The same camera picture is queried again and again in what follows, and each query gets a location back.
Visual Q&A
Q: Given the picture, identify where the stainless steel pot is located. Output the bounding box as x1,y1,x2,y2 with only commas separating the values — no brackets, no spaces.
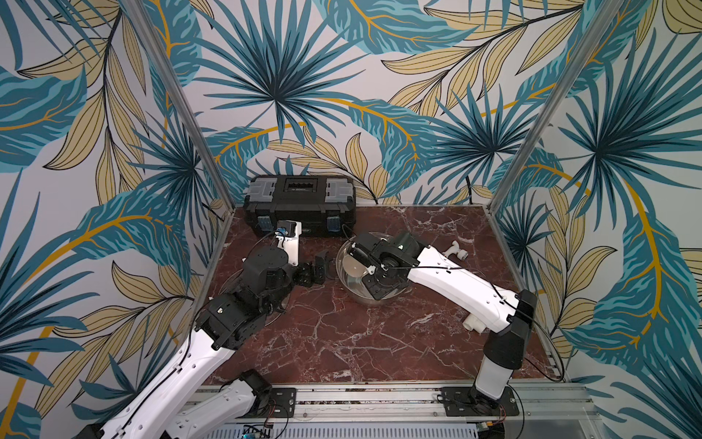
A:
336,232,427,307

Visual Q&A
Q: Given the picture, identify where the beige plastic ladle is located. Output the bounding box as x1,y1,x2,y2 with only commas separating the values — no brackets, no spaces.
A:
343,255,376,278

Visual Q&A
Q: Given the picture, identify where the glass pot lid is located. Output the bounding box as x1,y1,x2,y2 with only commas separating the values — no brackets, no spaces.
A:
220,261,294,326

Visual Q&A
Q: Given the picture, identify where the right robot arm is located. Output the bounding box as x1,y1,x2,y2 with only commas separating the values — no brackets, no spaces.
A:
341,232,537,401

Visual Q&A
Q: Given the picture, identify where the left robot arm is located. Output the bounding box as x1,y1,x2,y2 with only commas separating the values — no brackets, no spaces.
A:
78,243,330,438

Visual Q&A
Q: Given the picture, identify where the black plastic toolbox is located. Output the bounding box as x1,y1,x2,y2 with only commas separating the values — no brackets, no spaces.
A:
243,176,356,237

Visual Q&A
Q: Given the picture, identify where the white faucet pipe fitting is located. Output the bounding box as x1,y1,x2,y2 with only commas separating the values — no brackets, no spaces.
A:
444,241,468,261

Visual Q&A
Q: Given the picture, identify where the white PVC tee fitting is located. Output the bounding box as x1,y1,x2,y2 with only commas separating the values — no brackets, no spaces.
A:
463,314,486,334

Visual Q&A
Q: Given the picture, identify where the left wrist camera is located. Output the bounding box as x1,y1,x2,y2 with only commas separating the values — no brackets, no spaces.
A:
274,221,303,267

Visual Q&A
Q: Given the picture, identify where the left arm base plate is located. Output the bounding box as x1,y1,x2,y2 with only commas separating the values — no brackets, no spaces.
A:
257,387,297,419

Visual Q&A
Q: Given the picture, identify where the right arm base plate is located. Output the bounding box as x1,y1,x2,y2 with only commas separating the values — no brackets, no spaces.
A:
437,387,520,418

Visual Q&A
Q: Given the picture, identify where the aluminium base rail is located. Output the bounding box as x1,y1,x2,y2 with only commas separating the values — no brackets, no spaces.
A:
128,382,604,439

